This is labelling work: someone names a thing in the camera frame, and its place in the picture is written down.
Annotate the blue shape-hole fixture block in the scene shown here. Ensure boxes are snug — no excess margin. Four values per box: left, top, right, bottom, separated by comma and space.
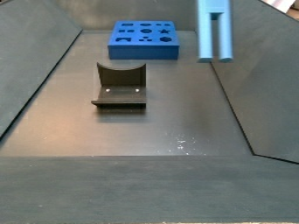
106, 20, 180, 60

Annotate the light blue square-circle object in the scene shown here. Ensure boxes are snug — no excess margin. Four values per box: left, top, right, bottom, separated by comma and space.
196, 0, 233, 63

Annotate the black regrasp fixture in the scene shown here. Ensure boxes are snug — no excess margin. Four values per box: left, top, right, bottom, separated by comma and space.
90, 64, 146, 108

